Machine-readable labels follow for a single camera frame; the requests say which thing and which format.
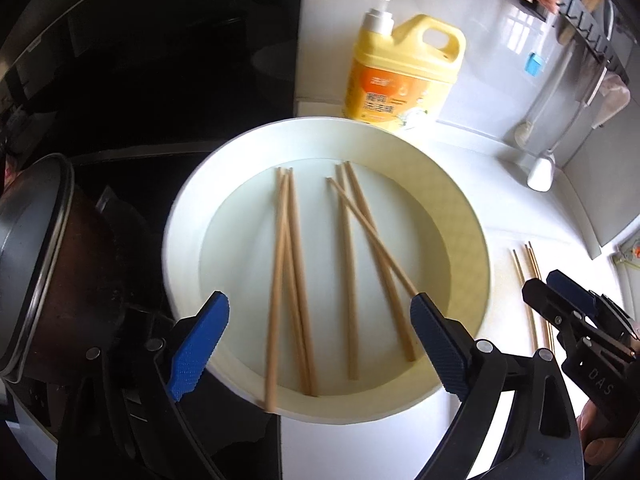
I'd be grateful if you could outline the white hanging cloth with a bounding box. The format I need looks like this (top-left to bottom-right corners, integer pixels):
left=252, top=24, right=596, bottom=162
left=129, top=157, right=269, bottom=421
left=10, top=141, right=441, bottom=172
left=591, top=74, right=631, bottom=129

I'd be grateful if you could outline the white bottle brush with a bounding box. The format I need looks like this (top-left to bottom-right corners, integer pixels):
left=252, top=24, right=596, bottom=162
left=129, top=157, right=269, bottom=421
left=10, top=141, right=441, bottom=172
left=514, top=40, right=575, bottom=150

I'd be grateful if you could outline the wooden chopstick single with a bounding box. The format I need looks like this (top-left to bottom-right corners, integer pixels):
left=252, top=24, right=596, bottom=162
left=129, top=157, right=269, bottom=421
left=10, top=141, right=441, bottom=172
left=326, top=177, right=419, bottom=297

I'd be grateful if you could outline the right hand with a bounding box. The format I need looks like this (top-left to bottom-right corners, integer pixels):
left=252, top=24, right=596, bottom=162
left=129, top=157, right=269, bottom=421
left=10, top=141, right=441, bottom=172
left=576, top=400, right=624, bottom=467

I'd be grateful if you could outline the wooden chopstick basin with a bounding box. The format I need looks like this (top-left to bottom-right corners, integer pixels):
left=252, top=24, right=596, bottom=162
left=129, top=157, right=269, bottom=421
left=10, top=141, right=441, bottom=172
left=275, top=167, right=314, bottom=396
left=334, top=162, right=360, bottom=382
left=344, top=162, right=416, bottom=362
left=286, top=168, right=319, bottom=396

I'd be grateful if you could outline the blue silicone brush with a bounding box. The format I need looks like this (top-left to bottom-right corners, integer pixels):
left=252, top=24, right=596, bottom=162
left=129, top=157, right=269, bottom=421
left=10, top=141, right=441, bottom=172
left=525, top=52, right=544, bottom=77

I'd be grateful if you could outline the black wall rack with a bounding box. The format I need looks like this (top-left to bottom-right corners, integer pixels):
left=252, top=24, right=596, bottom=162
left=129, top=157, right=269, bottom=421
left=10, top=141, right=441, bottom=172
left=474, top=0, right=632, bottom=86

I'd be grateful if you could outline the wooden utensil handle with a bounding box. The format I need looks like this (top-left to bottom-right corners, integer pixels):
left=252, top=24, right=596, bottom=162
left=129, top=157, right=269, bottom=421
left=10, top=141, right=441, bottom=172
left=556, top=0, right=602, bottom=46

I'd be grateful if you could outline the dark cooking pot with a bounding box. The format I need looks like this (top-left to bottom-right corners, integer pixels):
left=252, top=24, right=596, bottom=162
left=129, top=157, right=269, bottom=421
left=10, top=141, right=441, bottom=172
left=1, top=154, right=74, bottom=384

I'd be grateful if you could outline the steel spatula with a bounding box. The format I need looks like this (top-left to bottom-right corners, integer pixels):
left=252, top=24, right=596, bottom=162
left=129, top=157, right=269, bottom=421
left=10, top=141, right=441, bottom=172
left=525, top=64, right=609, bottom=194

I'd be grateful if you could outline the yellow dish soap bottle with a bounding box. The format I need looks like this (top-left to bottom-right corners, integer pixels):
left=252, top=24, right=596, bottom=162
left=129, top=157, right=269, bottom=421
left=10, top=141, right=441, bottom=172
left=343, top=0, right=466, bottom=131

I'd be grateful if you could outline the white round basin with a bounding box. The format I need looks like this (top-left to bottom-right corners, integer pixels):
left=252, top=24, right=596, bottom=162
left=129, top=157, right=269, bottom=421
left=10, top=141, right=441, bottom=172
left=163, top=117, right=490, bottom=425

